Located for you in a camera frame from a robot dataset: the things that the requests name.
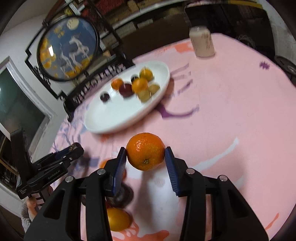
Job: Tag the orange kumquat centre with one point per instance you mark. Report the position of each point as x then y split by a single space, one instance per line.
139 85

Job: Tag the yellow-orange kumquat back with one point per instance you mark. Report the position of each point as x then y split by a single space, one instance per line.
147 74

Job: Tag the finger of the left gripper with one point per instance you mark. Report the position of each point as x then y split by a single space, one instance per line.
70 154
44 176

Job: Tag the small orange mandarin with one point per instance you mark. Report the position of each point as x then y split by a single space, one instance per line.
116 83

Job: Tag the round deer art screen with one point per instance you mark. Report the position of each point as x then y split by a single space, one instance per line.
74 53

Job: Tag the wooden shelf with boxes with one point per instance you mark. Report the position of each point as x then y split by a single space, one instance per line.
128 16

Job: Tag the yellow-orange kumquat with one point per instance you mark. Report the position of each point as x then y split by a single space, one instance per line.
118 219
147 74

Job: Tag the dark cherry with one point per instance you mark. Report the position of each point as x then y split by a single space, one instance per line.
104 97
133 78

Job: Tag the dark brown passion fruit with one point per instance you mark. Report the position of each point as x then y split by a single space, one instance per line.
123 197

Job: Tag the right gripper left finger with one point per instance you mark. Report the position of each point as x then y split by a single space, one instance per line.
104 182

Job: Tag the large orange tangerine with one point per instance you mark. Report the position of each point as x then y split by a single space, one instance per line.
145 151

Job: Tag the red-purple plum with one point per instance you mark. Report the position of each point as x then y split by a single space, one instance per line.
126 90

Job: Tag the pink beverage can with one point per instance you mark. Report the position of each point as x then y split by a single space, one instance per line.
202 42

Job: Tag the green-yellow grape front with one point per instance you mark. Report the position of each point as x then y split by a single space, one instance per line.
144 95

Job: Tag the green-yellow grape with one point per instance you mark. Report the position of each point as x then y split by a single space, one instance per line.
144 95
153 88

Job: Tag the dark chair back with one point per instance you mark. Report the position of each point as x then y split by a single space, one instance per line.
248 24

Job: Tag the person's left hand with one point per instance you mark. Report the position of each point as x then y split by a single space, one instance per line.
32 207

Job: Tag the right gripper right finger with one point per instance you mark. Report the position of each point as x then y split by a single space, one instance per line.
189 183

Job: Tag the grey knit sleeve forearm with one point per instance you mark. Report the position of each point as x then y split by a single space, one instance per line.
26 217

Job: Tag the pink printed tablecloth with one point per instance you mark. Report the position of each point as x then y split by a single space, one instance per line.
233 115

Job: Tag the white framed window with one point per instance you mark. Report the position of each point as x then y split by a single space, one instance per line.
22 108

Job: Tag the green-yellow grape right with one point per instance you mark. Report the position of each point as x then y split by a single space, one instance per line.
153 88

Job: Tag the dark cherry centre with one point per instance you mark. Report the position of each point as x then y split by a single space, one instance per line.
133 78

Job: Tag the dark cherry left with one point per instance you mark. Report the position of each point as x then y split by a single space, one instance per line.
104 97

